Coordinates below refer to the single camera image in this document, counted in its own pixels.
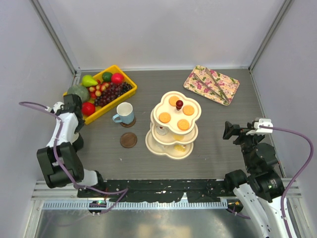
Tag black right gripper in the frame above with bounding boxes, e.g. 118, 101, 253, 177
223, 120, 264, 170

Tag metal serving tongs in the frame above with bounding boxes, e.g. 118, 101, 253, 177
193, 68, 229, 103

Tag orange biscuit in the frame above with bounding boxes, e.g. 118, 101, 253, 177
168, 96, 179, 107
177, 119, 190, 131
158, 112, 171, 123
183, 105, 195, 116

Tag floral serving tray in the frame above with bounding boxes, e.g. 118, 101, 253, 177
183, 65, 240, 106

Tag yellow swiss roll cake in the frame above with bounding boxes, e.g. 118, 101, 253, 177
174, 144, 186, 153

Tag blue white mug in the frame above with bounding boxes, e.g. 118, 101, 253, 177
112, 102, 135, 124

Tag yellow dome cake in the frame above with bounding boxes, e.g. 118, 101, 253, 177
173, 134, 184, 141

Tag cream three-tier cake stand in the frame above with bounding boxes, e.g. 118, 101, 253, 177
145, 91, 202, 160

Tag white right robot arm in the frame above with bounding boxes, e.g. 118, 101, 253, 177
223, 119, 297, 238

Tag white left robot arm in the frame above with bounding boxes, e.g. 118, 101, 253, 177
37, 94, 106, 197

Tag green melon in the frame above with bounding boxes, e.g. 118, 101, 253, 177
67, 84, 90, 103

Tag red apple front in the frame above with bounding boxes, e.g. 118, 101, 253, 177
82, 102, 96, 116

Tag red apple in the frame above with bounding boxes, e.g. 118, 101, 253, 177
82, 102, 96, 116
111, 72, 124, 84

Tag red yellow cherries cluster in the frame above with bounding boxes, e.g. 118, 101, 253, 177
88, 82, 109, 100

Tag green pear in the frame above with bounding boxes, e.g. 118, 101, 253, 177
82, 75, 98, 87

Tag purple grape bunch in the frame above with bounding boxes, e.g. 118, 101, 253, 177
94, 82, 132, 107

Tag green lime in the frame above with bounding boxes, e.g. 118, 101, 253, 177
102, 72, 112, 82

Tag red apple back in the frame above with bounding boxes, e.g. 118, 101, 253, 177
111, 72, 124, 84

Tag yellow plastic fruit bin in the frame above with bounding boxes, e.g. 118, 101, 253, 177
84, 65, 137, 125

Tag brown round coaster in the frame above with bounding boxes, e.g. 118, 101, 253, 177
120, 132, 138, 148
120, 118, 136, 128

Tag grey white cream cake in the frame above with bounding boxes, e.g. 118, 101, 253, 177
156, 126, 168, 136

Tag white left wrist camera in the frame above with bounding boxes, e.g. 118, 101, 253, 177
46, 102, 64, 114

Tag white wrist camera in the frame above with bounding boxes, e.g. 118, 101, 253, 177
246, 118, 273, 135
46, 102, 64, 114

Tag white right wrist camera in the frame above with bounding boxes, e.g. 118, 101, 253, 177
246, 118, 273, 135

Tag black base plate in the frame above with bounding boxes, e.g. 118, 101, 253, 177
76, 178, 238, 203

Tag white cable duct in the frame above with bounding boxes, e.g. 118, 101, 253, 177
42, 200, 228, 210

